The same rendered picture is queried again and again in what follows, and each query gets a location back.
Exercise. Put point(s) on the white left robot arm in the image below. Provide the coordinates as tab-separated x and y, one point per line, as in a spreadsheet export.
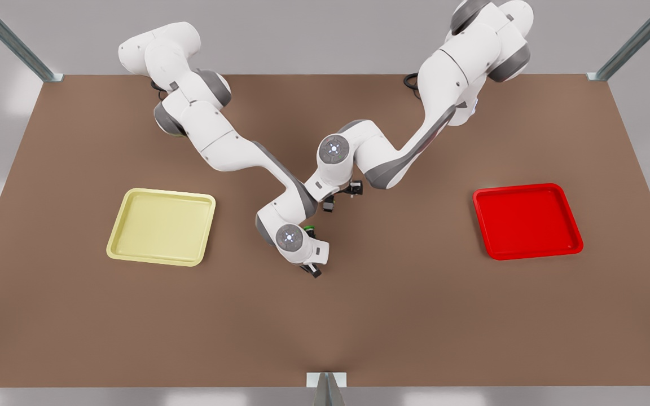
443	73

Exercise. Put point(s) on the red square tray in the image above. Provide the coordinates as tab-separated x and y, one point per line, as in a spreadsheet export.
527	221

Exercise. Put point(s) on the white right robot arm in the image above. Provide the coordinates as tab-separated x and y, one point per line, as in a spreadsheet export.
218	144

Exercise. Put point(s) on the pale yellow square tray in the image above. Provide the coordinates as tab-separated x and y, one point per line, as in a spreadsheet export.
161	227

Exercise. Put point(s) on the small green black switch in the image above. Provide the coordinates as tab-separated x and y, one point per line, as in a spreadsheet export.
308	229

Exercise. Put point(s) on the silver frame post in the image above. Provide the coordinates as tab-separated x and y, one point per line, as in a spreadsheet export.
12	42
635	42
326	389

